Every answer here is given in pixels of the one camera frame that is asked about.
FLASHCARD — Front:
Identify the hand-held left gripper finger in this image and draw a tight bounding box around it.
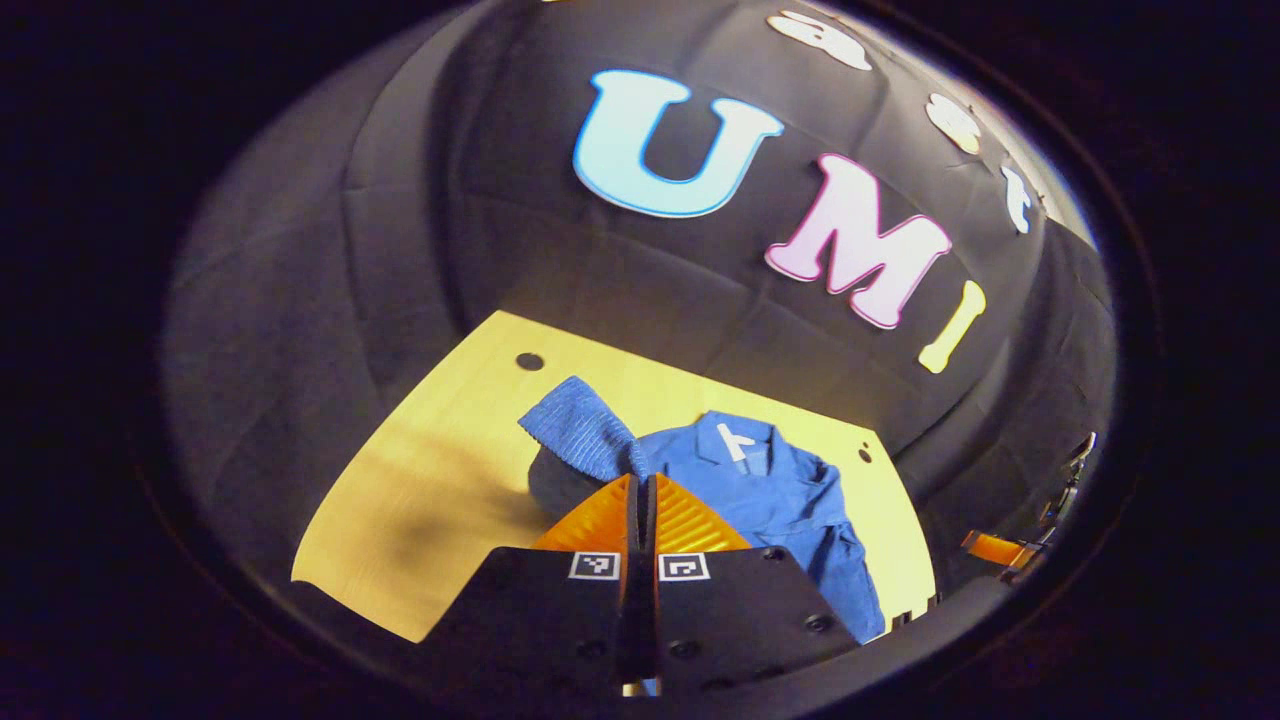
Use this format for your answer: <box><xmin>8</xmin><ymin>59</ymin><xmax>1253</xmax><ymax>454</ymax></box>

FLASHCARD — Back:
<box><xmin>420</xmin><ymin>474</ymin><xmax>641</xmax><ymax>701</ymax></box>
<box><xmin>640</xmin><ymin>474</ymin><xmax>861</xmax><ymax>701</ymax></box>

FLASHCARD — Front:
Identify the blue shirt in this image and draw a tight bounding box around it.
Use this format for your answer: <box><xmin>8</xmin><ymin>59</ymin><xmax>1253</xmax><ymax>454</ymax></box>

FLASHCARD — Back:
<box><xmin>518</xmin><ymin>375</ymin><xmax>889</xmax><ymax>643</ymax></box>

